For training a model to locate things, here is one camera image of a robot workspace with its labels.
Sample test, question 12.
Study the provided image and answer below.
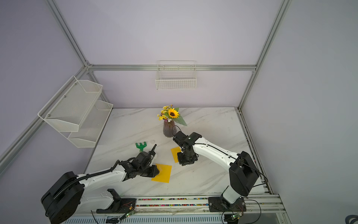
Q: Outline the yellow envelope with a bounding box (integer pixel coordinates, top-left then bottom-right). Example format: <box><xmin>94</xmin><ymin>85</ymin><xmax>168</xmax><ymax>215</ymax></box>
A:
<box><xmin>171</xmin><ymin>147</ymin><xmax>181</xmax><ymax>163</ymax></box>
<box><xmin>151</xmin><ymin>164</ymin><xmax>172</xmax><ymax>183</ymax></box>

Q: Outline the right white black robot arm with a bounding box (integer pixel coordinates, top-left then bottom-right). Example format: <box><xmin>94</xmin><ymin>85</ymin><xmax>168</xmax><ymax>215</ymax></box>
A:
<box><xmin>173</xmin><ymin>131</ymin><xmax>261</xmax><ymax>207</ymax></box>

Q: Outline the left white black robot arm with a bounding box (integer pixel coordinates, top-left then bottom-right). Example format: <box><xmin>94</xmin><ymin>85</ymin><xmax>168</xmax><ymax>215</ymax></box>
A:
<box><xmin>41</xmin><ymin>150</ymin><xmax>159</xmax><ymax>224</ymax></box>

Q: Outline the brown ribbed vase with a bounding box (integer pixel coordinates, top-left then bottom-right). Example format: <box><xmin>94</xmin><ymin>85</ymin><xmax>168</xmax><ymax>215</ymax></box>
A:
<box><xmin>163</xmin><ymin>120</ymin><xmax>177</xmax><ymax>138</ymax></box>

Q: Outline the sunflower bouquet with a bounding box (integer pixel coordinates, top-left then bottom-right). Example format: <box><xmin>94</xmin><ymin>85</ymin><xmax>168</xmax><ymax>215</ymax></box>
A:
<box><xmin>157</xmin><ymin>105</ymin><xmax>187</xmax><ymax>126</ymax></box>

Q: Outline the white two-tier mesh shelf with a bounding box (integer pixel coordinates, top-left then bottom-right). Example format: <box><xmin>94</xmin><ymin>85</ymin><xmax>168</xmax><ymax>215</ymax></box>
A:
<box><xmin>38</xmin><ymin>76</ymin><xmax>113</xmax><ymax>148</ymax></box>

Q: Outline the green toy rake wooden handle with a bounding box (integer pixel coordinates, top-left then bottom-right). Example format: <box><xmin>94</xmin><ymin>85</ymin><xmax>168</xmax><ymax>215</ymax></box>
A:
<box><xmin>135</xmin><ymin>142</ymin><xmax>147</xmax><ymax>152</ymax></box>

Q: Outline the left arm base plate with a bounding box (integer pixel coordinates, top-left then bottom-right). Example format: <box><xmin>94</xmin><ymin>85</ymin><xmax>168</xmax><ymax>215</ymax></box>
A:
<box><xmin>96</xmin><ymin>198</ymin><xmax>137</xmax><ymax>214</ymax></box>

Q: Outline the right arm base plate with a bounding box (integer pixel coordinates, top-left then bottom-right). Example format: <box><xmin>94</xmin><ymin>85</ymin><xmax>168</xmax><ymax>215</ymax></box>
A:
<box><xmin>208</xmin><ymin>197</ymin><xmax>247</xmax><ymax>212</ymax></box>

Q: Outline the white wire wall basket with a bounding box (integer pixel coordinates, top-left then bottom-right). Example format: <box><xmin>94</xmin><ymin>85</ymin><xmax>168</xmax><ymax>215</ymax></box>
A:
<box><xmin>155</xmin><ymin>60</ymin><xmax>197</xmax><ymax>90</ymax></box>

